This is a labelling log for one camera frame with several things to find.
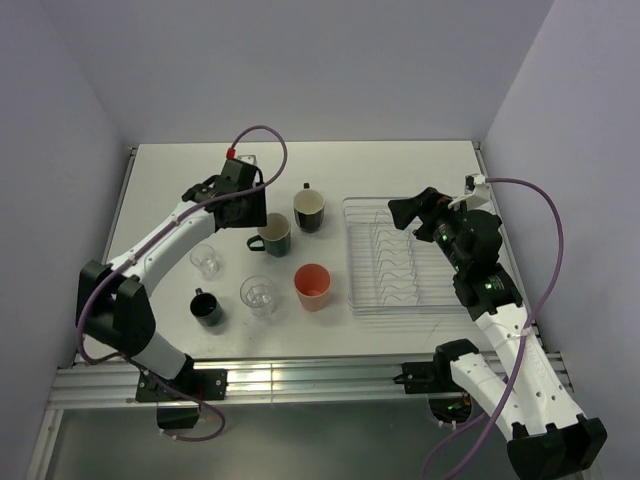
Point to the orange plastic cup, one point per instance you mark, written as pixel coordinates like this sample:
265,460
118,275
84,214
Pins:
312,284

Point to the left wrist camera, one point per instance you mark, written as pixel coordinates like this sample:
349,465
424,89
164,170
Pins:
249,158

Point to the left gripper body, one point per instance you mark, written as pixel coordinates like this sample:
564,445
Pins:
256,184

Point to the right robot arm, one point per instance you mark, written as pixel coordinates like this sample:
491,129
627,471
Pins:
548,435

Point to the aluminium extrusion rail frame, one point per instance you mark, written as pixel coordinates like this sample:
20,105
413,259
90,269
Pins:
117,384

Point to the small black mug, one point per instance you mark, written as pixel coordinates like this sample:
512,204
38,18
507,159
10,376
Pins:
206,309

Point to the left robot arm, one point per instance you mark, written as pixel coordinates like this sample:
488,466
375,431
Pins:
113,301

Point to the dark green ceramic mug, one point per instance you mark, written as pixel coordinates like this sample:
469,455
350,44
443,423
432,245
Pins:
274,238

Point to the large clear glass tumbler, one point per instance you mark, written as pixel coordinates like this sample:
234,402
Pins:
260,295

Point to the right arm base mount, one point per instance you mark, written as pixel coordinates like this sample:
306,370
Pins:
447,401

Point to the small clear glass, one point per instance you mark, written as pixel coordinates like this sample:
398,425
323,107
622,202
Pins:
203,258

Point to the black ceramic mug cream inside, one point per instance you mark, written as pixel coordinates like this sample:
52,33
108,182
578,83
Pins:
309,208

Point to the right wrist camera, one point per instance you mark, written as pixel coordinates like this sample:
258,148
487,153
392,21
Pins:
476,193

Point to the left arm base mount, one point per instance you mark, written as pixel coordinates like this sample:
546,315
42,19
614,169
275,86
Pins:
202,384

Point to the clear plastic drip tray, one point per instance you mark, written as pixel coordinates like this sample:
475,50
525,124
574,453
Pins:
360,305

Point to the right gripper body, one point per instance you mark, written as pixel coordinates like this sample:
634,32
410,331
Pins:
442,224

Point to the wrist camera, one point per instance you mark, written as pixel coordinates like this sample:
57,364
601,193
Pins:
249,158
476,193

